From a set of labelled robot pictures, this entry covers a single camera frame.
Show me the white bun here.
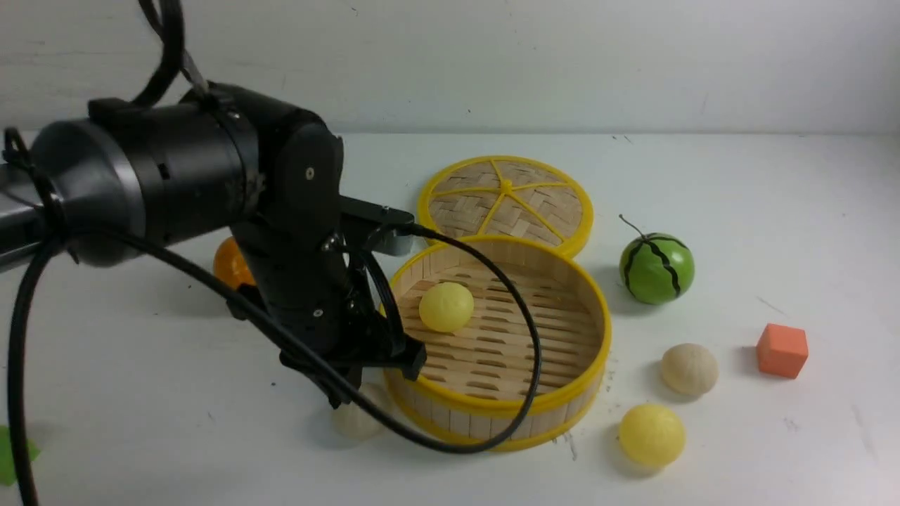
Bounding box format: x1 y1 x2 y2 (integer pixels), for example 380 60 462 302
660 343 719 398
330 382 393 440

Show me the green toy watermelon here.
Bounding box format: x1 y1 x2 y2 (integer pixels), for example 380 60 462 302
618 214 695 306

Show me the green foam block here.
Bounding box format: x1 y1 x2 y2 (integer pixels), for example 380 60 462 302
0 424 17 487

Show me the yellow bun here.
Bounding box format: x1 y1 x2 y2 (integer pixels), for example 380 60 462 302
618 403 687 469
418 282 475 333

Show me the orange foam cube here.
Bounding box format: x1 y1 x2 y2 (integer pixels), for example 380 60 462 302
755 323 809 380

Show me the orange toy mandarin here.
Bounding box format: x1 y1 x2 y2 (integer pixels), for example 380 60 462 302
213 237 256 290

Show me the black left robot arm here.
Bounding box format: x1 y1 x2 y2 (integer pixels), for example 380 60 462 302
2 84 425 382

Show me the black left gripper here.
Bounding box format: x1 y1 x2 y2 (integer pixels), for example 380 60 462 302
232 105 427 410

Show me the bamboo steamer tray yellow rim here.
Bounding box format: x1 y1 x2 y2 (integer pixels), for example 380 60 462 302
385 236 612 452

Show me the woven bamboo steamer lid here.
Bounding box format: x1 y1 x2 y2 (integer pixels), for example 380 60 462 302
416 156 594 257

